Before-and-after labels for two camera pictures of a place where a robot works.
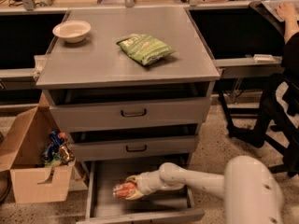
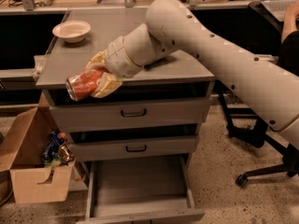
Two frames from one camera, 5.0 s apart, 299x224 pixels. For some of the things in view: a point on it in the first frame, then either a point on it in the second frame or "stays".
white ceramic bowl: (72, 31) stays
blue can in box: (52, 145) stays
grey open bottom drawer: (103, 207) stays
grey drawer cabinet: (133, 87) stays
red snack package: (123, 189) to (82, 85)
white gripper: (146, 183) to (120, 58)
